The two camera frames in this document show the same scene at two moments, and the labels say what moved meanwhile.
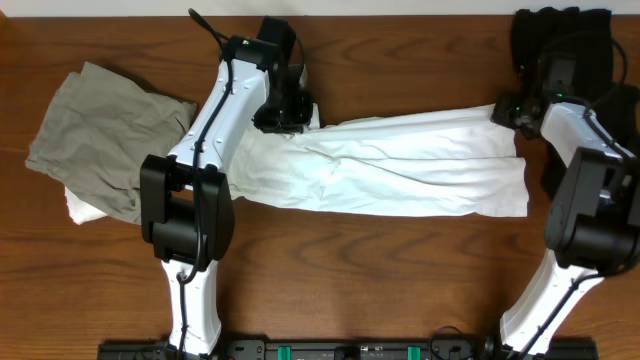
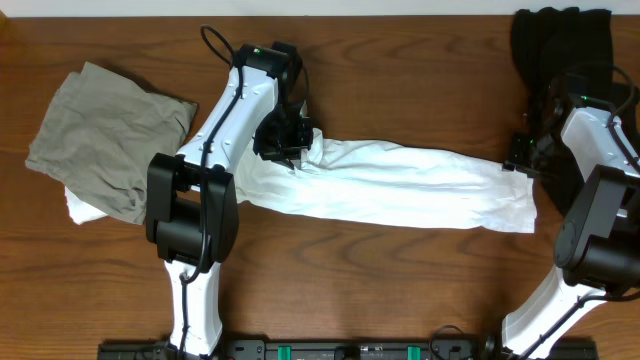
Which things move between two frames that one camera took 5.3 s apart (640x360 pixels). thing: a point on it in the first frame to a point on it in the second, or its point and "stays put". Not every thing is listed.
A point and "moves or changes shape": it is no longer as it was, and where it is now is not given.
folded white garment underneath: x=79 y=211 stays put
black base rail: x=353 y=350 stays put
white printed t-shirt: x=457 y=163 moves or changes shape
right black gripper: x=501 y=114 to x=518 y=141
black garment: x=565 y=53 stays put
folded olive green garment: x=96 y=134 stays put
